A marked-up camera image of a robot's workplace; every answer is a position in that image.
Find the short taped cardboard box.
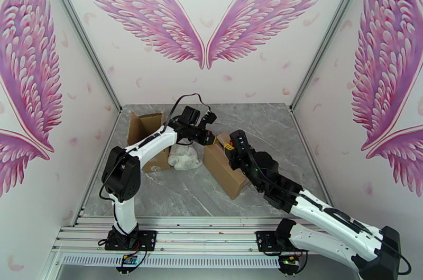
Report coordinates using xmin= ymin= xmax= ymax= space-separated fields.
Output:
xmin=203 ymin=132 xmax=250 ymax=201

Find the white soft bundle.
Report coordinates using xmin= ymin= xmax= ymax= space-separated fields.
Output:
xmin=168 ymin=144 xmax=203 ymax=171

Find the long taped cardboard box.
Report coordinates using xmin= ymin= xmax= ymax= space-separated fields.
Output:
xmin=127 ymin=111 xmax=172 ymax=173

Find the small green circuit board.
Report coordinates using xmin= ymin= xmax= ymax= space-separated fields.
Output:
xmin=278 ymin=255 xmax=303 ymax=273
xmin=115 ymin=254 xmax=141 ymax=273

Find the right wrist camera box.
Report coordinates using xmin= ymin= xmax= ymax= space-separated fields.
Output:
xmin=229 ymin=129 xmax=249 ymax=159

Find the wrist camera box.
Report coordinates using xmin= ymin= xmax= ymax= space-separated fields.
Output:
xmin=199 ymin=111 xmax=218 ymax=125
xmin=229 ymin=129 xmax=249 ymax=159

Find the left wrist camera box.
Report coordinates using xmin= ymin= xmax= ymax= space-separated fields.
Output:
xmin=199 ymin=111 xmax=218 ymax=125

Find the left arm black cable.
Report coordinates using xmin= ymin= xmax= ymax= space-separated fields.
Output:
xmin=99 ymin=92 xmax=212 ymax=204

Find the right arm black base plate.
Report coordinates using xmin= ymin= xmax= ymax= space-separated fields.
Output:
xmin=256 ymin=230 xmax=310 ymax=254

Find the aluminium rail frame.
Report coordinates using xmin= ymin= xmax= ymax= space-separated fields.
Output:
xmin=49 ymin=217 xmax=367 ymax=254

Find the white perforated cable duct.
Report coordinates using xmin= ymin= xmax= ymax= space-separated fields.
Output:
xmin=62 ymin=255 xmax=282 ymax=268

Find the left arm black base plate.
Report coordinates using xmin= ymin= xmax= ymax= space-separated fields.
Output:
xmin=105 ymin=230 xmax=157 ymax=251

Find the aluminium corner post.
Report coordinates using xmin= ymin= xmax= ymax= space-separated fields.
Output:
xmin=36 ymin=0 xmax=123 ymax=114
xmin=289 ymin=0 xmax=378 ymax=114

